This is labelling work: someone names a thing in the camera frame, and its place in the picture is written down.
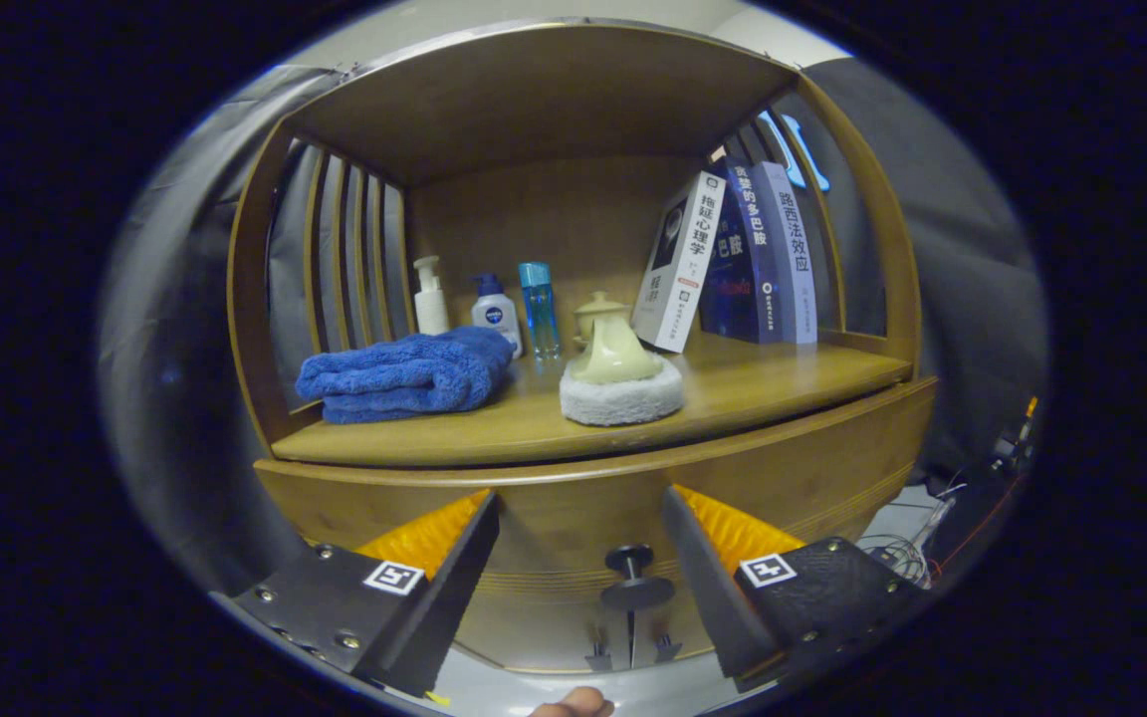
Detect wooden cabinet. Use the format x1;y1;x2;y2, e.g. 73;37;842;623
225;18;938;678

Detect wooden cabinet door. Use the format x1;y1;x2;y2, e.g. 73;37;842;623
628;597;724;666
454;588;632;673

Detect white book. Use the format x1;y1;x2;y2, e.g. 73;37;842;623
631;170;728;354

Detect dark blue book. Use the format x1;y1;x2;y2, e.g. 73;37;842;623
699;156;784;345

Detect wooden countertop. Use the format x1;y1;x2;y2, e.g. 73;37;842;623
270;329;913;469

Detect white pump bottle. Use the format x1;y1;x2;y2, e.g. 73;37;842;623
412;255;451;336

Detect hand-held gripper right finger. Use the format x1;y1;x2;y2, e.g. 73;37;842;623
660;484;933;695

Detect cream lidded teacup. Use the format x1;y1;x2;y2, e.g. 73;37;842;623
573;291;634;350

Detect clear blue bottle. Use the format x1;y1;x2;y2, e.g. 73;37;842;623
519;261;562;359

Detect white bottle with blue cap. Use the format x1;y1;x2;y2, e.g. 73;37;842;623
471;273;525;359

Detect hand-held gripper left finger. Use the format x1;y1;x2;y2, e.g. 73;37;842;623
210;488;502;698

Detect folded blue towel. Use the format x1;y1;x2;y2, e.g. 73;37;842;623
295;327;517;425

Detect pale green brush white pad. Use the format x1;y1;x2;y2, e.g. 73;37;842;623
560;304;686;427

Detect light blue book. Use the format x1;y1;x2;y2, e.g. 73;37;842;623
753;161;819;346

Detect black device with orange tip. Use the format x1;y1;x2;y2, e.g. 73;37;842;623
992;396;1040;469

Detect tangled white cables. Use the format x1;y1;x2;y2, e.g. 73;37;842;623
857;483;963;589

